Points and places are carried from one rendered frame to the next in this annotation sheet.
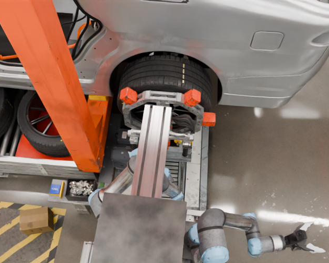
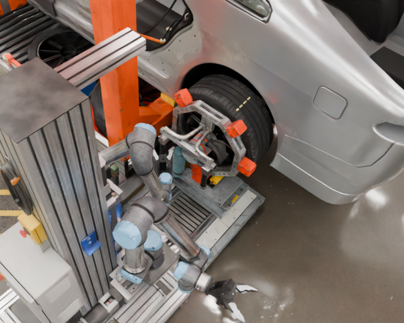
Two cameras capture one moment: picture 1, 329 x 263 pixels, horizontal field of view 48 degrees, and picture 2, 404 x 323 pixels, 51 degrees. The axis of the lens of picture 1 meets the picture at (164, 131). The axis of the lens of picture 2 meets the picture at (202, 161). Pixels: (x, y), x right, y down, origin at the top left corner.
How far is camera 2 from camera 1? 0.84 m
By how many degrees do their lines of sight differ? 17
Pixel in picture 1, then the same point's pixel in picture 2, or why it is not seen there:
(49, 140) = not seen: hidden behind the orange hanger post
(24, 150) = not seen: hidden behind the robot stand
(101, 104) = (167, 106)
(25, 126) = (97, 92)
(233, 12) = (305, 53)
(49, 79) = (103, 13)
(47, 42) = not seen: outside the picture
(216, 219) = (152, 204)
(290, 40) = (352, 114)
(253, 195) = (261, 293)
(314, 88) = not seen: outside the picture
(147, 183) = (72, 70)
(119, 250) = (6, 93)
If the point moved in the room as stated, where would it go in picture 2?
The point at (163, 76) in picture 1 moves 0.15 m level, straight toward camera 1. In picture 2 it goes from (222, 95) to (208, 109)
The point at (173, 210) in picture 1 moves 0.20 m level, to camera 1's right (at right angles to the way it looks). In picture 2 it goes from (72, 96) to (123, 129)
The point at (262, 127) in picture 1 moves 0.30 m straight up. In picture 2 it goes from (319, 236) to (332, 218)
